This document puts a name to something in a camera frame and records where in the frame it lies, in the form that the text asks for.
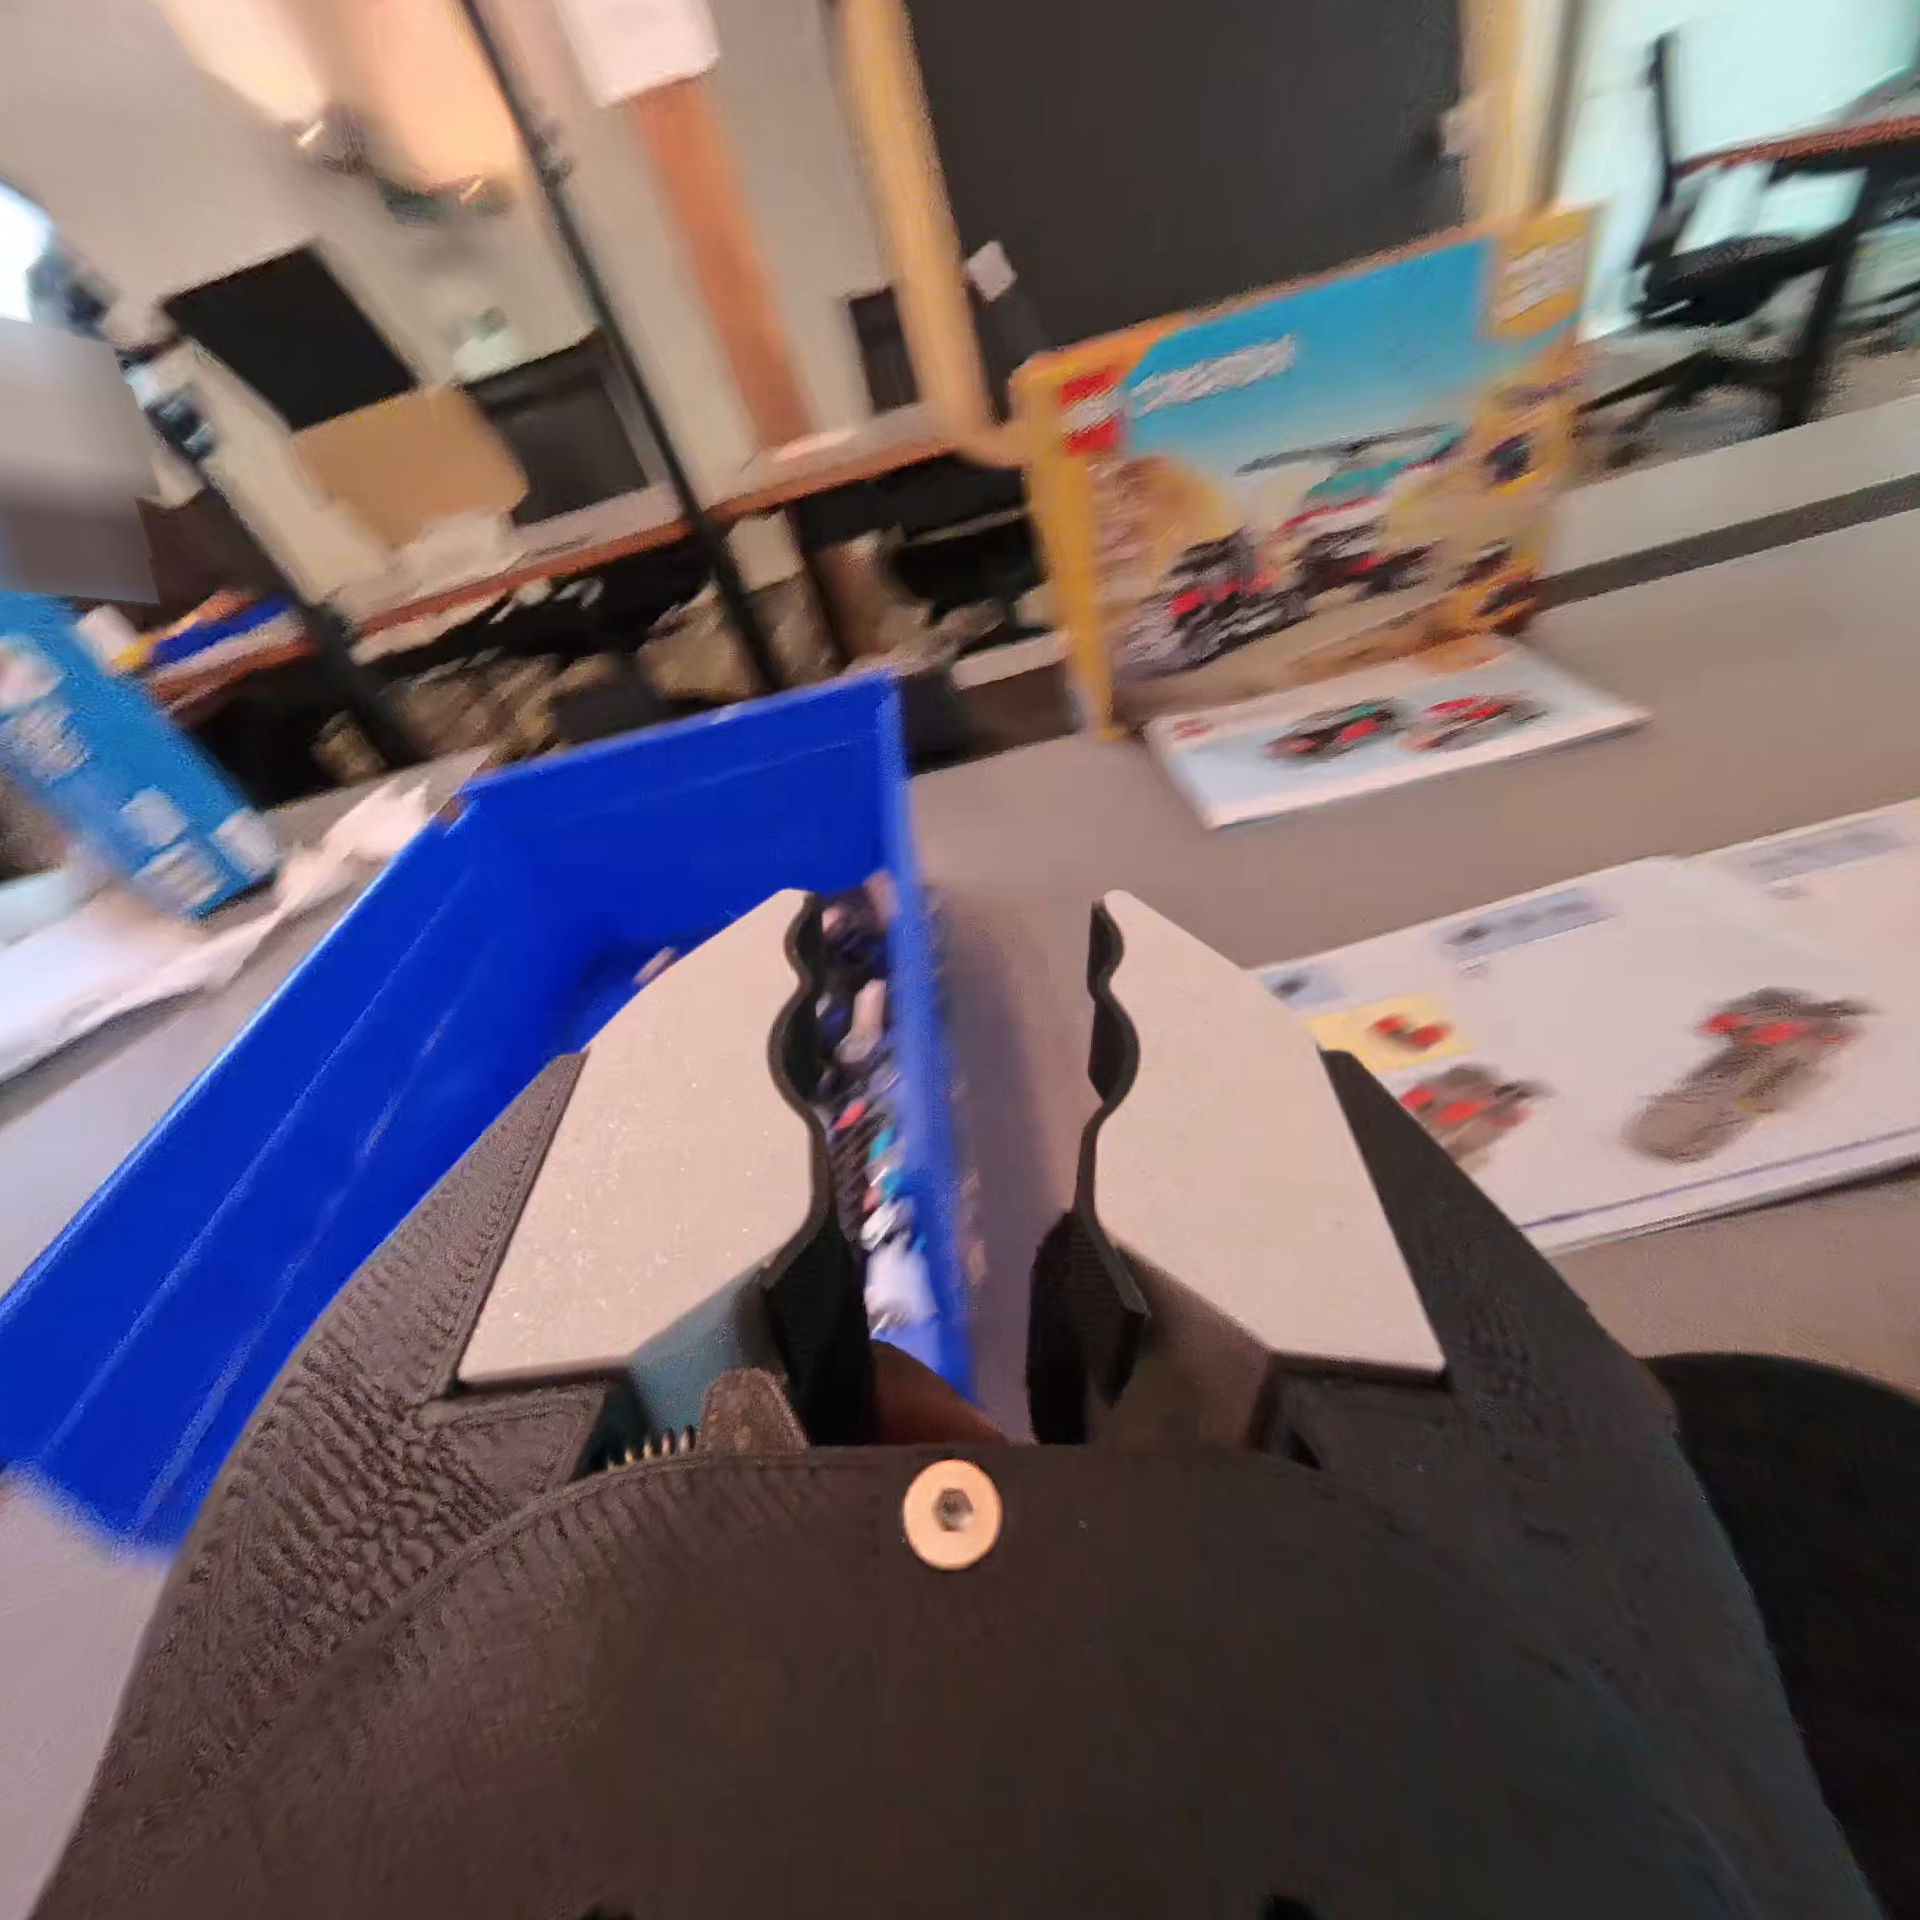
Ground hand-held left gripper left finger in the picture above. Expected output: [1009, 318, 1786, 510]
[456, 890, 879, 1442]

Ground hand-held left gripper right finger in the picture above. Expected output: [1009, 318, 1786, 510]
[1025, 890, 1448, 1442]

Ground pile of toy bricks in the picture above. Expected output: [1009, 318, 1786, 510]
[809, 884, 938, 1337]

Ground blue plastic bin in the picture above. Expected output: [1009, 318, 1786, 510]
[0, 671, 975, 1553]

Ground grey desk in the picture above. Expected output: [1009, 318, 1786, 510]
[0, 471, 1920, 1920]

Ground person's left hand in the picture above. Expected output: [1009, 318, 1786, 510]
[873, 1341, 1003, 1444]

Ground open instruction booklet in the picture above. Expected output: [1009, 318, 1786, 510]
[1251, 802, 1920, 1254]

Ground closed instruction booklet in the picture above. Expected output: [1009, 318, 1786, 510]
[1143, 638, 1651, 832]

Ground crumpled white plastic bags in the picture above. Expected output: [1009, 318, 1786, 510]
[0, 765, 481, 1086]

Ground wooden workbench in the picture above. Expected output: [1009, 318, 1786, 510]
[150, 428, 1037, 682]

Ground tall blue carton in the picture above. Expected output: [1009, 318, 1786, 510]
[0, 589, 282, 921]

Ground yellow toy set box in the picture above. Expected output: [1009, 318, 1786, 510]
[1008, 201, 1600, 744]

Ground brown cardboard box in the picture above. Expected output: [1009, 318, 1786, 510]
[291, 386, 529, 548]

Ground black metal pole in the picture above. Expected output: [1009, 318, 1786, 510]
[461, 0, 789, 682]

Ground black monitor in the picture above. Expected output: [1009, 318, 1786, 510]
[162, 246, 418, 431]

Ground black office chair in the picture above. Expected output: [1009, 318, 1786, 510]
[1597, 223, 1853, 429]

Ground black board with wooden back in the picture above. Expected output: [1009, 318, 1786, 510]
[838, 0, 1479, 465]

